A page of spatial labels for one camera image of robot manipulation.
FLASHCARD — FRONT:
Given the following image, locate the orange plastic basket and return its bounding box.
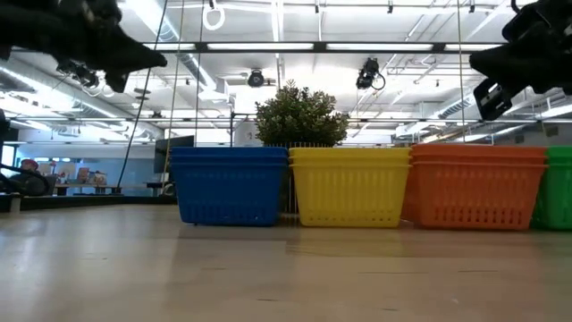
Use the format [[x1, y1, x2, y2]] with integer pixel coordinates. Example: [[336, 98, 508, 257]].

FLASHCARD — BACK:
[[410, 142, 547, 157], [410, 154, 549, 165], [400, 162, 550, 232]]

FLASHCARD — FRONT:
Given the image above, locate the black overhead crossbar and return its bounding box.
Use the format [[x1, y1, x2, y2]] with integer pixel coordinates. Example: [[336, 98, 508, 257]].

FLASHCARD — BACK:
[[142, 41, 506, 54]]

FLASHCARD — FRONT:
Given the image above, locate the white hanging ring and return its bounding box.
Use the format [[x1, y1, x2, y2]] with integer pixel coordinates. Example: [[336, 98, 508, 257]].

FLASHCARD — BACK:
[[202, 0, 226, 31]]

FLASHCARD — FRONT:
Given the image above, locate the dark background monitor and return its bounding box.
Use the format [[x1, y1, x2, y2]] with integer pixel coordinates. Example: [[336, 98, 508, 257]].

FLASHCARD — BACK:
[[154, 135, 197, 175]]

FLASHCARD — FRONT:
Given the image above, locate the black camera with cable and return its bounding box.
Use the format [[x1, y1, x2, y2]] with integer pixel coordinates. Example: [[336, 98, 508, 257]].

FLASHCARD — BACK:
[[356, 56, 386, 90]]

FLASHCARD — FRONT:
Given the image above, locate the yellow plastic basket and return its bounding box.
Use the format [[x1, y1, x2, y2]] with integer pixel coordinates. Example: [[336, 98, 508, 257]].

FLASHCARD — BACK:
[[289, 147, 412, 158], [289, 155, 412, 166], [290, 163, 411, 228]]

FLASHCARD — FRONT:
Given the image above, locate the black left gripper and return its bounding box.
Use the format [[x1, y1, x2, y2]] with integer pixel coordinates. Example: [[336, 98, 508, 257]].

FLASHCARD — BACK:
[[0, 0, 169, 94]]

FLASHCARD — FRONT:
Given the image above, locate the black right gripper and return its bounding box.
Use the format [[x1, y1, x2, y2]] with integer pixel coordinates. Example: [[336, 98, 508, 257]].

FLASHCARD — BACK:
[[468, 0, 572, 122]]

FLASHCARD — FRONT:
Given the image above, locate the green artificial plant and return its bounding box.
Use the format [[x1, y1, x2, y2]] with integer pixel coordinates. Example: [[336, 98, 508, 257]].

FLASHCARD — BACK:
[[254, 79, 350, 148]]

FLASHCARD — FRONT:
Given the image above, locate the long black cable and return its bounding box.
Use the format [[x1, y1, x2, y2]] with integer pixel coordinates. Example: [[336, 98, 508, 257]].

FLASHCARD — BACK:
[[116, 0, 170, 194]]

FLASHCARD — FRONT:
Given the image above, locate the blue plastic basket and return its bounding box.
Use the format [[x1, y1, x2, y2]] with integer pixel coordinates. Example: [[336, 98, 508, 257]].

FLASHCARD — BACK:
[[169, 161, 290, 227], [169, 146, 290, 157], [169, 154, 290, 165]]

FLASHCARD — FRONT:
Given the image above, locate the person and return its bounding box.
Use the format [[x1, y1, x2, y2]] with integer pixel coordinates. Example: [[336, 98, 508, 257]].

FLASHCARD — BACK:
[[17, 158, 41, 182]]

